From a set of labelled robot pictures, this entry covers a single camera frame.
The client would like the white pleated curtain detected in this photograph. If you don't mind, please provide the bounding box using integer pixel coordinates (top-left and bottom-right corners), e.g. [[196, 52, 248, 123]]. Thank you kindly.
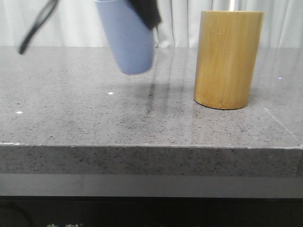
[[0, 0, 303, 48]]

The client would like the blue plastic cup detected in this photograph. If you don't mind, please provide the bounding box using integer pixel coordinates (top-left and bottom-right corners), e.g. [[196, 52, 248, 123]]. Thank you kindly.
[[95, 0, 154, 74]]

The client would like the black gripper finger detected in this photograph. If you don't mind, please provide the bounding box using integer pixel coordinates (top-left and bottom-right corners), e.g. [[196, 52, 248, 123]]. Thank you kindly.
[[128, 0, 161, 30]]

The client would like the thin black cable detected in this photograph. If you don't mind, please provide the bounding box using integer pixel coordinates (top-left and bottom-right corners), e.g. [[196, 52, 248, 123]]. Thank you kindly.
[[18, 0, 60, 55]]

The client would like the bamboo cylindrical holder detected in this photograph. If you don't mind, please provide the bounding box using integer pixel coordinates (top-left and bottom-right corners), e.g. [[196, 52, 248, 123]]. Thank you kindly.
[[194, 10, 264, 110]]

